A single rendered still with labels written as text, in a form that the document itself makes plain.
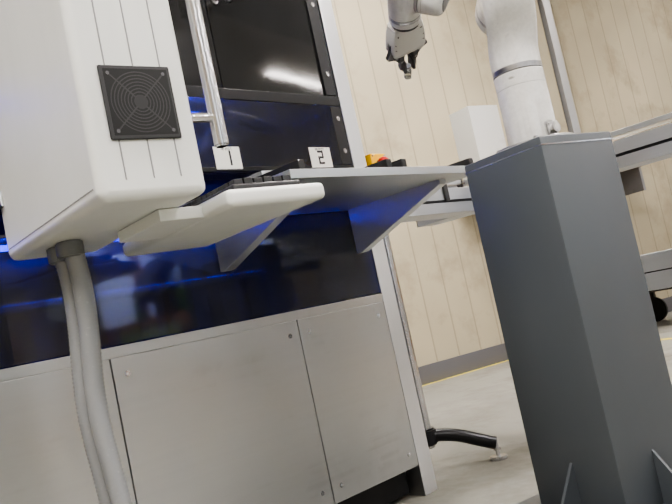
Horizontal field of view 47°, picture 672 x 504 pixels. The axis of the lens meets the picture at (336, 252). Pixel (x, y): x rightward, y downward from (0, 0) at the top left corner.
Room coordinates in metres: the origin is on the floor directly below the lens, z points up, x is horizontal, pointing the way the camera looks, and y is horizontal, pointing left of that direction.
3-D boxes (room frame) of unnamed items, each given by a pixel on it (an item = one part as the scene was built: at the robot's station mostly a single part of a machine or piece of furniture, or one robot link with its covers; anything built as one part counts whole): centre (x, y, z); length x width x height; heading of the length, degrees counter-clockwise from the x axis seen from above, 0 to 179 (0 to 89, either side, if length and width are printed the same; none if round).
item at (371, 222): (2.17, -0.19, 0.80); 0.34 x 0.03 x 0.13; 46
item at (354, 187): (1.99, -0.01, 0.87); 0.70 x 0.48 x 0.02; 136
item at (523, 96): (1.86, -0.52, 0.95); 0.19 x 0.19 x 0.18
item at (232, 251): (1.80, 0.15, 0.80); 0.34 x 0.03 x 0.13; 46
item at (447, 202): (2.73, -0.26, 0.92); 0.69 x 0.15 x 0.16; 136
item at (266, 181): (1.48, 0.21, 0.82); 0.40 x 0.14 x 0.02; 38
